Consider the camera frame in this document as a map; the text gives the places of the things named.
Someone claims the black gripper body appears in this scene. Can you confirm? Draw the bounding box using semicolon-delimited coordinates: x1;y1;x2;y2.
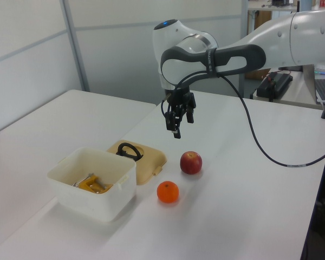
165;89;197;108

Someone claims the red apple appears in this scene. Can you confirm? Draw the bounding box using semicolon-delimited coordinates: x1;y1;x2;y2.
180;151;203;174

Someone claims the beige container lid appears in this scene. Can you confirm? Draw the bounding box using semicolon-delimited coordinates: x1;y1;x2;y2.
106;139;168;186

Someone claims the white plastic container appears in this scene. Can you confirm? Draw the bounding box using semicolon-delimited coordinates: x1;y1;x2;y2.
45;146;138;223

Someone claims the orange tangerine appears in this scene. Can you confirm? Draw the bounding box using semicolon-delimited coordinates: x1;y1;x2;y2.
157;180;180;204

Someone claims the black electronics box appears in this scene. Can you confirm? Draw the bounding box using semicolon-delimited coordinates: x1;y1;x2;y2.
256;71;294;102

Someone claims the large yellow C-clamp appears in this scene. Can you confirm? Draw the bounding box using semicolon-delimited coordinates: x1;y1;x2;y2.
71;173;114;194

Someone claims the black velcro strap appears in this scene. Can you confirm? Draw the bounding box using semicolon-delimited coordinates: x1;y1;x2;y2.
204;48;220;79

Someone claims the black lid handle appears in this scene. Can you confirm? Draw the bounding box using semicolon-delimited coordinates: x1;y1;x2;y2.
115;142;146;163

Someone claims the grey partition post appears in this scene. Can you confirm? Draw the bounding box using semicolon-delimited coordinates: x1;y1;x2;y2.
61;0;90;93
239;0;250;99

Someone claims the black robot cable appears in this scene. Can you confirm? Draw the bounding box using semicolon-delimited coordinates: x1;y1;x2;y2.
160;69;325;168

